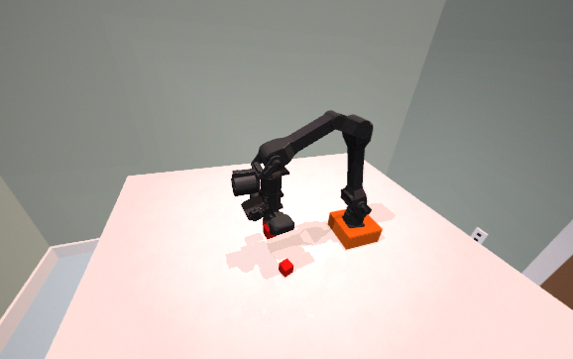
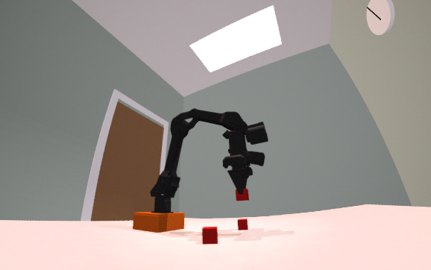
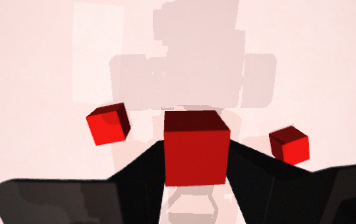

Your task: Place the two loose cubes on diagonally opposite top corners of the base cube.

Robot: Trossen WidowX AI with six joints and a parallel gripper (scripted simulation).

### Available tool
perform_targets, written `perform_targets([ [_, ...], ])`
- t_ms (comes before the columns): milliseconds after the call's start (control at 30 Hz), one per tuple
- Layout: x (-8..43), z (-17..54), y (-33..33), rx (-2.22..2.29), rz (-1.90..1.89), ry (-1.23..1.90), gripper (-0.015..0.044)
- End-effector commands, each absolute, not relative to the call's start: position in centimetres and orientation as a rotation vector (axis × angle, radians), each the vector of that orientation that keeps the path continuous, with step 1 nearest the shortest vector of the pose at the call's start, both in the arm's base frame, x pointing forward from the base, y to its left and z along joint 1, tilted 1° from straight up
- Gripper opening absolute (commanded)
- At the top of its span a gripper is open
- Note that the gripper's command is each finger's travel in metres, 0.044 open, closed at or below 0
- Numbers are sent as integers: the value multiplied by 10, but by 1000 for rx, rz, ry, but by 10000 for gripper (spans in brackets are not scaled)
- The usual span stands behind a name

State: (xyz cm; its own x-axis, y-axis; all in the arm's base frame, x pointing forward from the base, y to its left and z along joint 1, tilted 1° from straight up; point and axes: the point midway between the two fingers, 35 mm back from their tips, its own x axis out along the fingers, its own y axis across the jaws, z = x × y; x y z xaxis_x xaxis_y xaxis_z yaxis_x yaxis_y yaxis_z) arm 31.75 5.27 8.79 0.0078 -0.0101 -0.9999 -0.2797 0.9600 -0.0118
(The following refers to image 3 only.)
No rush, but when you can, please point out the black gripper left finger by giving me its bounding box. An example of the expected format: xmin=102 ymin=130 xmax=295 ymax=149
xmin=0 ymin=140 xmax=165 ymax=224

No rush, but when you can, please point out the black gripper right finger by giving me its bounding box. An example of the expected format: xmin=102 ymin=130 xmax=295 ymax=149
xmin=226 ymin=139 xmax=356 ymax=224

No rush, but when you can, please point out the red cube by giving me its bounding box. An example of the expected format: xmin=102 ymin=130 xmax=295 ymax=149
xmin=269 ymin=125 xmax=310 ymax=165
xmin=86 ymin=102 xmax=131 ymax=146
xmin=164 ymin=110 xmax=231 ymax=187

